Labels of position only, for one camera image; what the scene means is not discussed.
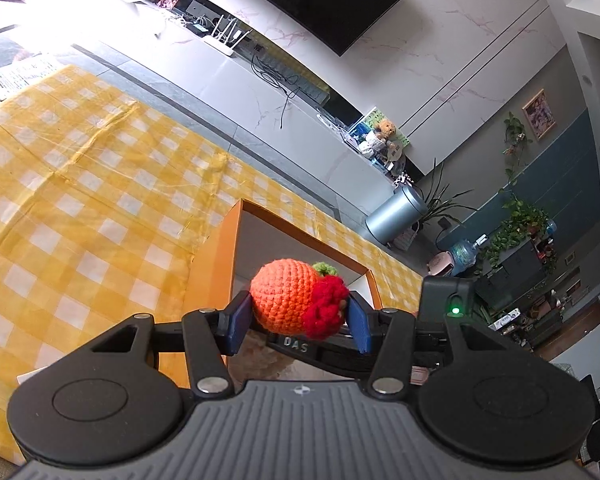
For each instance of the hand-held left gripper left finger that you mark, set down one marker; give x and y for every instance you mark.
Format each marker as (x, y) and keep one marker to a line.
(237, 322)

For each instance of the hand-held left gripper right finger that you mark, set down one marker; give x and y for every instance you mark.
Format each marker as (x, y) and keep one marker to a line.
(357, 325)

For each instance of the orange crochet fruit toy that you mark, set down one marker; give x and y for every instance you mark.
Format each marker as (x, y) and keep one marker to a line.
(285, 295)

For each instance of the orange cardboard box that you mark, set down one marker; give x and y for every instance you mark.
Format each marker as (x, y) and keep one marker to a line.
(215, 270)

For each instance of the woven basket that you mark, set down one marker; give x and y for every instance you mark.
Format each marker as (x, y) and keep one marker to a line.
(406, 237)

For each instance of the pink heater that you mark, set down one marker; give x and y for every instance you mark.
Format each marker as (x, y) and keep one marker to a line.
(439, 262)

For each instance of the silver trash can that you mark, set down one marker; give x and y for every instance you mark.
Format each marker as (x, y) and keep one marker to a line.
(395, 215)

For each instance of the blue water bottle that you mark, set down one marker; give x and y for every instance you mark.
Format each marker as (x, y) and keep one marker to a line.
(465, 255)

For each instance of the long-leaved potted plant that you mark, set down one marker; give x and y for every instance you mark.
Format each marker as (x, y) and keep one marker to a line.
(437, 200)

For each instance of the dark cabinet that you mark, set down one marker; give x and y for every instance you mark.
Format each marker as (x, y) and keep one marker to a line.
(515, 265)

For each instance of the round hand fan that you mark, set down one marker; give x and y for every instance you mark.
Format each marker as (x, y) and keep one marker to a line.
(395, 152)

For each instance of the trailing ivy plant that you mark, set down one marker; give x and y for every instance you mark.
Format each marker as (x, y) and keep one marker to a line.
(520, 225)

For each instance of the brown teddy bear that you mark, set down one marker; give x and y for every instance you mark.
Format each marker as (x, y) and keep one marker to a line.
(387, 129)

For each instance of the green picture board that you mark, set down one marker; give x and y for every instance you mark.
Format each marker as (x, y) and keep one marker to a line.
(367, 120)

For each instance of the yellow checked tablecloth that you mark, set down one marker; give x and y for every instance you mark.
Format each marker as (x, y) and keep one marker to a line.
(80, 185)

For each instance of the white TV cabinet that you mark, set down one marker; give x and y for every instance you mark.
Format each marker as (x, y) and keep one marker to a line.
(220, 75)

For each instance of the white router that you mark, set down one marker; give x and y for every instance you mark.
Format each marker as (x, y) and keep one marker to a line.
(220, 46)

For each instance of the black television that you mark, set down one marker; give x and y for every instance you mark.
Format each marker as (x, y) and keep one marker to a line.
(320, 0)

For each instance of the white printed paper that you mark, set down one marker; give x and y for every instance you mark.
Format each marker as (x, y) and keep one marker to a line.
(20, 77)

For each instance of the wall vine plant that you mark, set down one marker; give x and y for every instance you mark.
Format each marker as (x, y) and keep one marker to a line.
(514, 130)

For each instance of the framed wall picture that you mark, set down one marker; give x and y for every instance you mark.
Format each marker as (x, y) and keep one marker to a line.
(539, 114)

